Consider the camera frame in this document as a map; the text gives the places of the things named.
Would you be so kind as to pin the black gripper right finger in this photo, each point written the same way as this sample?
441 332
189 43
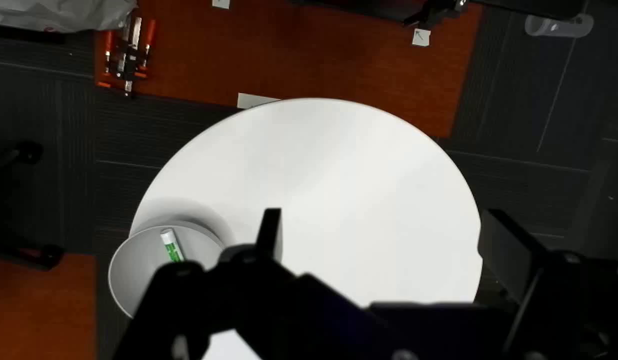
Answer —
511 253

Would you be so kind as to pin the grey round bowl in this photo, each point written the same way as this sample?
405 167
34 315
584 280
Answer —
140 255

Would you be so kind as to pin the green marker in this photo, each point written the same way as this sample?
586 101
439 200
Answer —
170 243

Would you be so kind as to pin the round white table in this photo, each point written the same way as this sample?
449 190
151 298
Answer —
378 243

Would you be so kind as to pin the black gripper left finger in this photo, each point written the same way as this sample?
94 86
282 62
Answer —
269 234

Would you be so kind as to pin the orange handled clamp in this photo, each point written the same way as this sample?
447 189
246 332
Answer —
136 55
117 66

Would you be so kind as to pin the white paper scrap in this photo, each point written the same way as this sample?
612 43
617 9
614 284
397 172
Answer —
421 37

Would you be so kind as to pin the white plastic bag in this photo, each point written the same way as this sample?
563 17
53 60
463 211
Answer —
65 14

